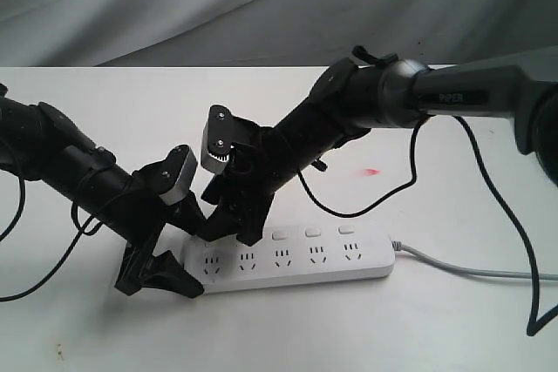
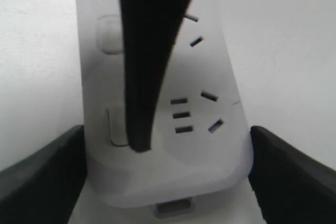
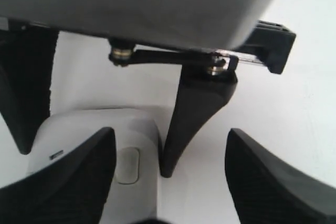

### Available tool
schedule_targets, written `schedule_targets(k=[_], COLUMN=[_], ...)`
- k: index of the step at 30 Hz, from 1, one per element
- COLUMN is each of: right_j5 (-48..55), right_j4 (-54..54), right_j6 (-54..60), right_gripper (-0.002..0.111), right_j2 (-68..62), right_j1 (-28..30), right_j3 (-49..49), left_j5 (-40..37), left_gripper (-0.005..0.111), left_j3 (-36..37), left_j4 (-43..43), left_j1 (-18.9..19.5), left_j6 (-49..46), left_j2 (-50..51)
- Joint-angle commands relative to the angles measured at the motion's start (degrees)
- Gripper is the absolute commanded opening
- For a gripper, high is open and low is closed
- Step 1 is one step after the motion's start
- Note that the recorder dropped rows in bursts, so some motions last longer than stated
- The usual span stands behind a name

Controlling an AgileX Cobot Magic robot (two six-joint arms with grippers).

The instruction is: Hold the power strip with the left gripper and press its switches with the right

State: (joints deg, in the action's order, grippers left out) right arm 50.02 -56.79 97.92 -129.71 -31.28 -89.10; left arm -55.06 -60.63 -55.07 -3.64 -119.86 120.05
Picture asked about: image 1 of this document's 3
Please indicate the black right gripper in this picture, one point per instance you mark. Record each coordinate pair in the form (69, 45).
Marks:
(251, 178)

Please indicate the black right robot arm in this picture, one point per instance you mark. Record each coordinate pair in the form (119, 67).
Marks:
(354, 96)

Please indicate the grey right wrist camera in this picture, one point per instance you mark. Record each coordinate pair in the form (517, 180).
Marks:
(221, 133)

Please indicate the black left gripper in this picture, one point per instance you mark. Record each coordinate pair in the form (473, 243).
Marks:
(145, 216)

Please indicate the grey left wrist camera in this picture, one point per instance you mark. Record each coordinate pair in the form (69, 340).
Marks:
(175, 175)

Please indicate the grey fabric backdrop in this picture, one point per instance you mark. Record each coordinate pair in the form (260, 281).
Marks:
(267, 32)

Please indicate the white five-outlet power strip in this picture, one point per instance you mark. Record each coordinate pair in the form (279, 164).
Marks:
(291, 256)

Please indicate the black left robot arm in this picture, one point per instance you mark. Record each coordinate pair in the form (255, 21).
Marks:
(40, 143)

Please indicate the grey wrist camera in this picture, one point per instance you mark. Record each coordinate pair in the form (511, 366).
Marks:
(221, 133)
(175, 175)

